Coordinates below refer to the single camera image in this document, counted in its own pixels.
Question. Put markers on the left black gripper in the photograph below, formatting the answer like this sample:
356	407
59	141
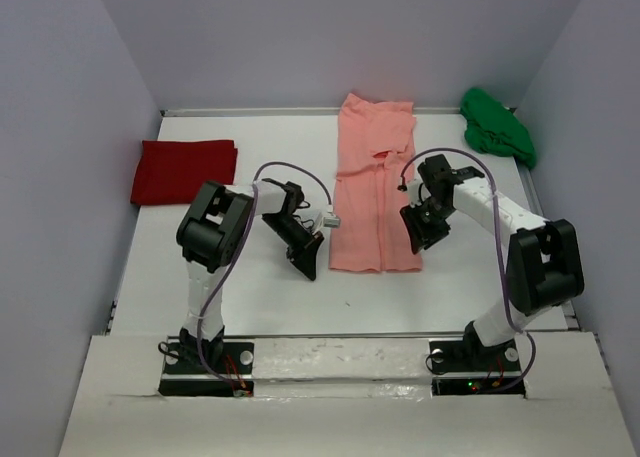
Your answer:
302	255

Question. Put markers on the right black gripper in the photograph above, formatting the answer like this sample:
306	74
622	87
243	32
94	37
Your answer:
421	236

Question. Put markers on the pink t-shirt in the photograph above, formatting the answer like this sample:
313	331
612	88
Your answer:
375	141

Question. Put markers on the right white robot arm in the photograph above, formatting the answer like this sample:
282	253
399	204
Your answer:
539	261

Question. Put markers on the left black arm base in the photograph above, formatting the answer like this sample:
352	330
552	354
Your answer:
183	374

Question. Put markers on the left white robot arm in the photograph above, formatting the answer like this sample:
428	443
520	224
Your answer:
211	235

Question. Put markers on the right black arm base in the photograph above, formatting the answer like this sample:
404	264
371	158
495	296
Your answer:
454	373

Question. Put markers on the white foam strip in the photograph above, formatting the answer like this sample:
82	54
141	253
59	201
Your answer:
340	358

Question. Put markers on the green t-shirt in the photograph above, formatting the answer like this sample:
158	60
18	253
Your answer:
493	129

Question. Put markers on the folded red t-shirt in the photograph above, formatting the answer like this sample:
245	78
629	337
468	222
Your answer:
172	172

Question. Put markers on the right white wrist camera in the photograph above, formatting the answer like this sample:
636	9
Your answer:
414	190

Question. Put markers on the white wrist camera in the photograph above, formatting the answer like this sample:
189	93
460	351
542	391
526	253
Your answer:
326	219
414	190

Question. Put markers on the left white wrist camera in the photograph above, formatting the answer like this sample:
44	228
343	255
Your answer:
326	219

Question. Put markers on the back aluminium rail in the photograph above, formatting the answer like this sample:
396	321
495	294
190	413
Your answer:
249	112

